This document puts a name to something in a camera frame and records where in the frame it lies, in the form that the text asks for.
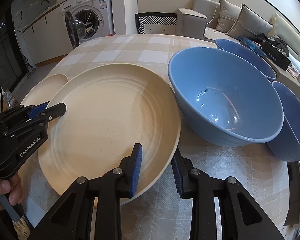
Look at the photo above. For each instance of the blue bowl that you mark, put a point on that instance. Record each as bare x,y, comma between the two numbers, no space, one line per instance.
224,98
286,146
248,55

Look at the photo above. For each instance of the grey drawer cabinet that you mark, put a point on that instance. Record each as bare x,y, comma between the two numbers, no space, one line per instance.
285,78

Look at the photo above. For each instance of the black patterned chair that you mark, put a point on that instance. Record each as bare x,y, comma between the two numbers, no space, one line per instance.
156,23

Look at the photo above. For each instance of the grey cushion left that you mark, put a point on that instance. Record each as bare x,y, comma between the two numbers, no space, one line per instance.
228,14

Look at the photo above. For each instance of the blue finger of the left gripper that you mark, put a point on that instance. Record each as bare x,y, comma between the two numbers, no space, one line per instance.
51,113
36,110

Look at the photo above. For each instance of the person left hand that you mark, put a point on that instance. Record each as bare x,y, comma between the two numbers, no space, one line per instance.
14,187

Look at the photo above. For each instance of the cream plate front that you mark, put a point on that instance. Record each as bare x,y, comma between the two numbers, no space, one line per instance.
108,109

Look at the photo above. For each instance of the black storage box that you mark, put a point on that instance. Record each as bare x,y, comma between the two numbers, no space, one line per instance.
275,55

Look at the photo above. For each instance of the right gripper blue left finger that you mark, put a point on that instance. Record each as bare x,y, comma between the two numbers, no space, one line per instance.
131,167

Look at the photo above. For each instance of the grey cushion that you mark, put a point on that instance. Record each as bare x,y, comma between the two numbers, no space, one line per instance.
228,14
249,24

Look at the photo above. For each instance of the cream plate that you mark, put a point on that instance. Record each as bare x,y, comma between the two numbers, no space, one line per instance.
45,90
108,109

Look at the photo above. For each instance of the grey cushion right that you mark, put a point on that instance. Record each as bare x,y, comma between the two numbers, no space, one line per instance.
249,24

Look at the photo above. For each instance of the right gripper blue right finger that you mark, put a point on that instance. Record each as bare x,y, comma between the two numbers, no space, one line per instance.
181,170

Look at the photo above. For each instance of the black jacket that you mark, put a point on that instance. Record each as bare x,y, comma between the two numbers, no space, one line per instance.
275,41

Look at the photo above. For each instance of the grey sofa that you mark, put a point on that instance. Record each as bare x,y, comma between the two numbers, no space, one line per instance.
200,21

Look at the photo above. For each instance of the white washing machine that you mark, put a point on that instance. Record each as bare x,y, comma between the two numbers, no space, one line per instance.
87,19

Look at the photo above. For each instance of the blue bowl back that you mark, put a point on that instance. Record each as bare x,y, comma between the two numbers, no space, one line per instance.
248,55

